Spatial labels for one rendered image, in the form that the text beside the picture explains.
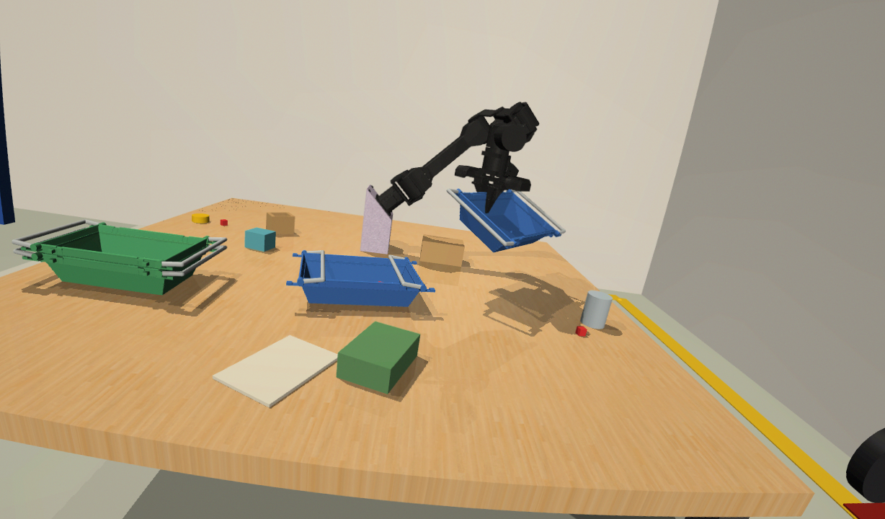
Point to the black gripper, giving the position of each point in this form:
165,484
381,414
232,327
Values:
495,162

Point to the light blue cube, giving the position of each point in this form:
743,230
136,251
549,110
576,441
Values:
259,239

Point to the grey cylinder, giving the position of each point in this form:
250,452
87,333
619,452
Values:
596,309

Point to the green rectangular block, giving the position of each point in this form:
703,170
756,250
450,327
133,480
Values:
378,357

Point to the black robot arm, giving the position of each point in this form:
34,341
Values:
511,129

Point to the blue plastic tray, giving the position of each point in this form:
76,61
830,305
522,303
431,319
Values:
510,223
355,280

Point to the cream flat rectangular pad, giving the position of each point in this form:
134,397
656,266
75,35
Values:
274,372

